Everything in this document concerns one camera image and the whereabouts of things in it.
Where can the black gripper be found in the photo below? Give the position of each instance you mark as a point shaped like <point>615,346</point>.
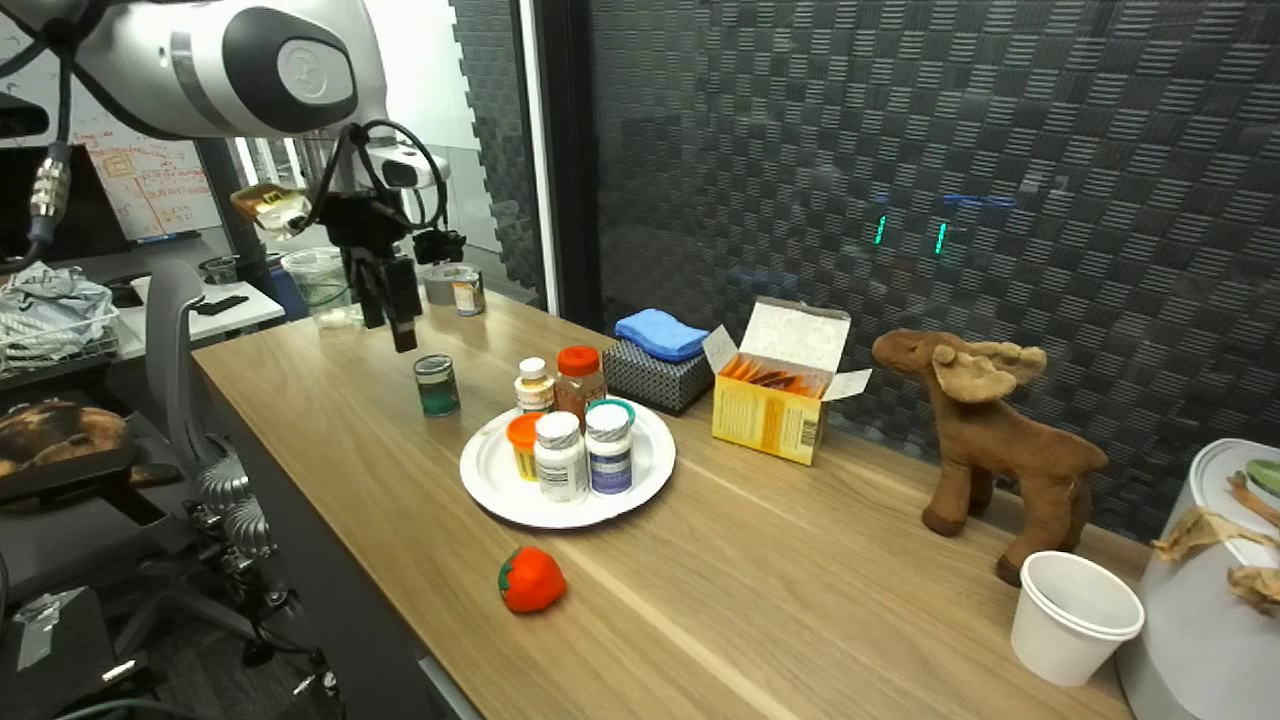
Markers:
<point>364,225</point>

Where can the green tin can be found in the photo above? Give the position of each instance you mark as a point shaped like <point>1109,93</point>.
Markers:
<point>439,386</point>

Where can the pill bottle with green label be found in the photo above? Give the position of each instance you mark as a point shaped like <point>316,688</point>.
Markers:
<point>533,386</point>

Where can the yellow container with orange lid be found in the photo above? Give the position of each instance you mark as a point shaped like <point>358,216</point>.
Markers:
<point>520,441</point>

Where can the spice bottle with orange lid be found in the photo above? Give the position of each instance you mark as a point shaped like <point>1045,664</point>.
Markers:
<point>578,386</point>

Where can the small white pill bottle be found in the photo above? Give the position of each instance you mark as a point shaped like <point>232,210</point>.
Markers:
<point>561,460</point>

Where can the white pill bottle purple label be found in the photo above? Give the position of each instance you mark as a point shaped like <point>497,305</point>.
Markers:
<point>611,449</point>

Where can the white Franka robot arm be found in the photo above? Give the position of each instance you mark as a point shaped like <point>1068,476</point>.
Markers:
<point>202,61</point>

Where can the white paper plate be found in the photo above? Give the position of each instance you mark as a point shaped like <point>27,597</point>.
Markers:
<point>643,487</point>

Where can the clear plastic tub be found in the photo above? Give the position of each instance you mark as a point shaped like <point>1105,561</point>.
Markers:
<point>316,283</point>

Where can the small black device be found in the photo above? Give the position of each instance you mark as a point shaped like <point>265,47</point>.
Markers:
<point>443,246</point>

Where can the glass jar with orange label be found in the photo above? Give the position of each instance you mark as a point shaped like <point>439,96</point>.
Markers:
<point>465,292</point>

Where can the gold foil wrapped box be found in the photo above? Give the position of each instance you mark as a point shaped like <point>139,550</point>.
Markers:
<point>273,210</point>

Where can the grey office chair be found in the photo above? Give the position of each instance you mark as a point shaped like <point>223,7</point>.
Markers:
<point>183,386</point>

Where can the blue folded cloth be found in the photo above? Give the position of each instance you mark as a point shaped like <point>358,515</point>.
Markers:
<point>663,332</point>

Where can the grey patterned block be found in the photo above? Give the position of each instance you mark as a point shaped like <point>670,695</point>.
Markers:
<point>655,382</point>

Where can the black monitor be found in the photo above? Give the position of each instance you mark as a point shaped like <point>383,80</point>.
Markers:
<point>84,220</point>

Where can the pile of grey clothes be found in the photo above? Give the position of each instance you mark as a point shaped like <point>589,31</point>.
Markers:
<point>55,322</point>

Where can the brown patterned cushion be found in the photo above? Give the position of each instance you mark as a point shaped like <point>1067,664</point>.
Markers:
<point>60,435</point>

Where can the open yellow cardboard box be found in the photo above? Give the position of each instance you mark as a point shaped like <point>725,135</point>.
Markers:
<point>766,415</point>

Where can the black bag with tag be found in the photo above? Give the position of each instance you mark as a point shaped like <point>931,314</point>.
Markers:
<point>64,655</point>

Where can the brown moose plush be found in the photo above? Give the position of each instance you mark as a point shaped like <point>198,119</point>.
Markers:
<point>1001,453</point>

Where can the white paper cup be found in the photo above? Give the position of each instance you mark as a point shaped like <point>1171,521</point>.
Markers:
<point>1067,622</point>

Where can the small green object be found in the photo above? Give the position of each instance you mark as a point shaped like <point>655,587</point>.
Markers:
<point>1261,473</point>

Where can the brown dried scraps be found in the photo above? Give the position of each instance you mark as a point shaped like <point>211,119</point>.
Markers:
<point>1252,581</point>

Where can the white camera with black face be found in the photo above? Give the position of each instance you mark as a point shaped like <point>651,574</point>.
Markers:
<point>396,164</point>

